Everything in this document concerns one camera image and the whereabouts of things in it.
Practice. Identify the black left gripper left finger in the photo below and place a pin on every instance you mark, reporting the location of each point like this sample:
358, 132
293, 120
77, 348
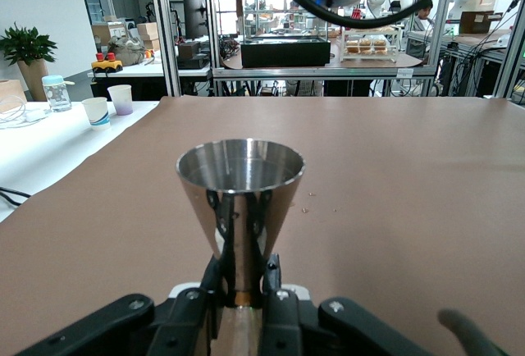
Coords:
123, 323

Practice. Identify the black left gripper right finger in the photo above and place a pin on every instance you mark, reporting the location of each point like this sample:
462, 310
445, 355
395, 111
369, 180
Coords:
328, 331

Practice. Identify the steel double-cone jigger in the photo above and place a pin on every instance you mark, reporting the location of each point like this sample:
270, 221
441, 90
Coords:
279, 208

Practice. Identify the paper cup blue stripes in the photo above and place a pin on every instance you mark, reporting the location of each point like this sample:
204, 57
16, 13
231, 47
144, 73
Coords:
97, 116

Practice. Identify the paper cup purple base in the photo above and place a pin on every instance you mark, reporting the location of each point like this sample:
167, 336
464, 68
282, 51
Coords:
121, 101

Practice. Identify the white bread rack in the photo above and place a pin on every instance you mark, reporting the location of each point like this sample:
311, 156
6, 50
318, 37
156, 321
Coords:
369, 46

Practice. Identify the black glass display cabinet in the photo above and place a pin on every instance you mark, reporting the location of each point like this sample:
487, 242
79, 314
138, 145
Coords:
283, 54

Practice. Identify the seated person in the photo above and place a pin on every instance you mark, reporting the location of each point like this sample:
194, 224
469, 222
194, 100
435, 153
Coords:
422, 11

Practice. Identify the black computer monitor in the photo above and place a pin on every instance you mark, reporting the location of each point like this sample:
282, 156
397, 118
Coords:
194, 11

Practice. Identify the brown cardboard box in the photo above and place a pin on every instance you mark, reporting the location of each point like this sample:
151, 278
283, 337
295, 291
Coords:
476, 21
12, 91

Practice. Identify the stacked cardboard boxes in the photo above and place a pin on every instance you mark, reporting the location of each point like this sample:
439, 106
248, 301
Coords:
147, 32

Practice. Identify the beige cloth bag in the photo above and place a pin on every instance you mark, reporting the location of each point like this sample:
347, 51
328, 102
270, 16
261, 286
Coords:
127, 50

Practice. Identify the glass door fridge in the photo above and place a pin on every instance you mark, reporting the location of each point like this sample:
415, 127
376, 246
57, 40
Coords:
96, 7

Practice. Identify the clear bottle blue lid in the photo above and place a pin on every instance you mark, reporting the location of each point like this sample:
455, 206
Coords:
57, 95

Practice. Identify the yellow emergency stop box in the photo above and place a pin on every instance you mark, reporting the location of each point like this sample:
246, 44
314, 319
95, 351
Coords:
106, 65

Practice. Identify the potted green plant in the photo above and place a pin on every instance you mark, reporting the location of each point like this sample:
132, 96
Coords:
28, 48

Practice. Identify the metal frame shelf table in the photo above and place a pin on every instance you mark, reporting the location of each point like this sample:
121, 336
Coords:
311, 72

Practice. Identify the aluminium frame post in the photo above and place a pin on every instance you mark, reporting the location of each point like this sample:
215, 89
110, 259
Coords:
510, 65
168, 44

